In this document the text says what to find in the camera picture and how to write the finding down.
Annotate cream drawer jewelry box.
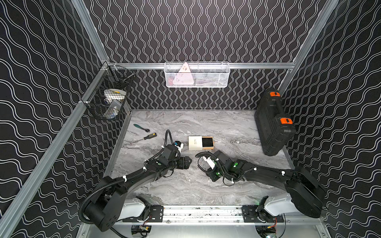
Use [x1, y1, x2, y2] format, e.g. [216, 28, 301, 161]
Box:
[188, 136, 214, 151]

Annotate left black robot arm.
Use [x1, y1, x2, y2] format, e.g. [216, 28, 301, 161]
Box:
[78, 144, 192, 232]

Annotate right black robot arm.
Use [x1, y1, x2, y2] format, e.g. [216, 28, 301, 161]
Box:
[197, 151, 326, 223]

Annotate yellow black screwdriver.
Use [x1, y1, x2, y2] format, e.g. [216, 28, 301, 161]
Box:
[131, 133, 157, 144]

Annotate black tool case orange latches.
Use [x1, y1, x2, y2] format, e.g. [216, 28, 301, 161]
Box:
[255, 88, 296, 156]

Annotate pink triangle card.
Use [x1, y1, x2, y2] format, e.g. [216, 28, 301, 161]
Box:
[173, 62, 194, 87]

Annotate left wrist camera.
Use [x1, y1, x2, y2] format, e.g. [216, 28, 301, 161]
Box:
[173, 141, 184, 151]

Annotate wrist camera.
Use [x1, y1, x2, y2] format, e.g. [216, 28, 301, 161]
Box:
[203, 156, 216, 170]
[173, 141, 184, 151]

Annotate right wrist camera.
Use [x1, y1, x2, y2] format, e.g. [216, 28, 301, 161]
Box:
[203, 156, 216, 170]

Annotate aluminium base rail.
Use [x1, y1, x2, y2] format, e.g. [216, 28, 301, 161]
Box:
[84, 204, 322, 225]

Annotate black mesh wall basket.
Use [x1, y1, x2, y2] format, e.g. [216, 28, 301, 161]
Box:
[85, 65, 137, 121]

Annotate white wire wall basket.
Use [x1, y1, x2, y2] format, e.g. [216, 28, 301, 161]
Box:
[163, 62, 231, 88]

